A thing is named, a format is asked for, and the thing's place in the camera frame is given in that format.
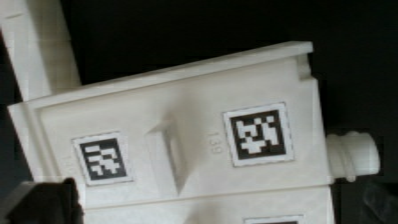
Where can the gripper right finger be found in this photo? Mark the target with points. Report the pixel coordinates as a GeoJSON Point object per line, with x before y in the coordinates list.
{"type": "Point", "coordinates": [378, 206]}

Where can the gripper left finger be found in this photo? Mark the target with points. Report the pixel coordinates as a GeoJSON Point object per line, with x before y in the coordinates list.
{"type": "Point", "coordinates": [43, 203]}

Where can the white cabinet door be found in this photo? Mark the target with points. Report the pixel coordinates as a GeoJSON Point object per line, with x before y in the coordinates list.
{"type": "Point", "coordinates": [277, 207]}
{"type": "Point", "coordinates": [197, 131]}

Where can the white cabinet body box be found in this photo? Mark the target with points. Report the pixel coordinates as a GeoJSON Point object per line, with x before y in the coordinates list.
{"type": "Point", "coordinates": [37, 44]}

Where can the white cabinet top knob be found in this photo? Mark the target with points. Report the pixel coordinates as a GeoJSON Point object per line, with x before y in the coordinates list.
{"type": "Point", "coordinates": [353, 157]}

